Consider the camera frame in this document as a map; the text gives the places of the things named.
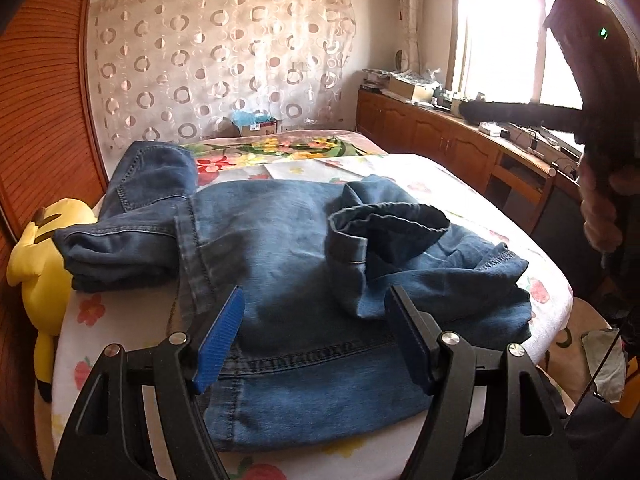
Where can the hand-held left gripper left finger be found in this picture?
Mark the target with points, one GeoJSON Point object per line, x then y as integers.
{"type": "Point", "coordinates": [220, 340]}

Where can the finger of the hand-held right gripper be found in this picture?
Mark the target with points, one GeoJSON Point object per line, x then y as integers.
{"type": "Point", "coordinates": [520, 114]}

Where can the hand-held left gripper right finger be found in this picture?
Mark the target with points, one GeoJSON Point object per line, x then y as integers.
{"type": "Point", "coordinates": [412, 347]}

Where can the blue denim pants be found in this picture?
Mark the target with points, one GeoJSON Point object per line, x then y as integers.
{"type": "Point", "coordinates": [280, 260]}

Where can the person's right hand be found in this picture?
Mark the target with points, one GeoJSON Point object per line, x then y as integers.
{"type": "Point", "coordinates": [600, 210]}

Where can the small white box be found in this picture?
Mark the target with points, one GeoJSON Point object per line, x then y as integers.
{"type": "Point", "coordinates": [490, 129]}

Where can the window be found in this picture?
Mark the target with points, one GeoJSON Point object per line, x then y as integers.
{"type": "Point", "coordinates": [500, 40]}

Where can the wooden side cabinet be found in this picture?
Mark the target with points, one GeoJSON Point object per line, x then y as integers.
{"type": "Point", "coordinates": [440, 140]}

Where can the open cardboard box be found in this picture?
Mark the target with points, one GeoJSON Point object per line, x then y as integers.
{"type": "Point", "coordinates": [412, 90]}

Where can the yellow plush toy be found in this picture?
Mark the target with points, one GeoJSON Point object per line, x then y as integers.
{"type": "Point", "coordinates": [45, 260]}

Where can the grey cloth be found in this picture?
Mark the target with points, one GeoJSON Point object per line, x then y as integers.
{"type": "Point", "coordinates": [607, 360]}

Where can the pink floral blanket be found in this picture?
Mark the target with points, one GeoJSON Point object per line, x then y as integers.
{"type": "Point", "coordinates": [280, 147]}

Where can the cardboard box with blue items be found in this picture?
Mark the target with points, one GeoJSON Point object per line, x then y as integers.
{"type": "Point", "coordinates": [255, 124]}

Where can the circle patterned curtain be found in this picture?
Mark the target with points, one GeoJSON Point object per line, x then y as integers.
{"type": "Point", "coordinates": [225, 60]}

